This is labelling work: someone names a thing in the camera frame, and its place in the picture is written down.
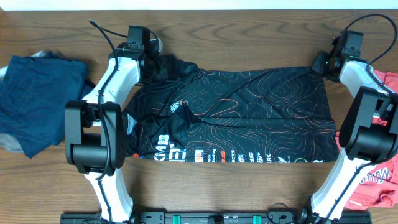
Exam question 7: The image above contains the black patterned jersey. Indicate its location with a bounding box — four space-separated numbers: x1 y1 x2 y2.
124 55 338 164

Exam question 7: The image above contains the red printed t-shirt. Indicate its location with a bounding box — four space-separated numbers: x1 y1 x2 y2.
335 70 398 211

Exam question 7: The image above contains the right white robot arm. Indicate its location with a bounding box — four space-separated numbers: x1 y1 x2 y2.
301 51 397 223

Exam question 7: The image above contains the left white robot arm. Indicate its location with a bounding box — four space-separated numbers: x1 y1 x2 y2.
61 44 162 223

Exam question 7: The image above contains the folded navy blue garment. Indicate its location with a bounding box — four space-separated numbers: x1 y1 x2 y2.
1 52 94 158

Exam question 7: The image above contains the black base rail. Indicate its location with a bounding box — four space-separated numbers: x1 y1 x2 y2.
60 209 373 224

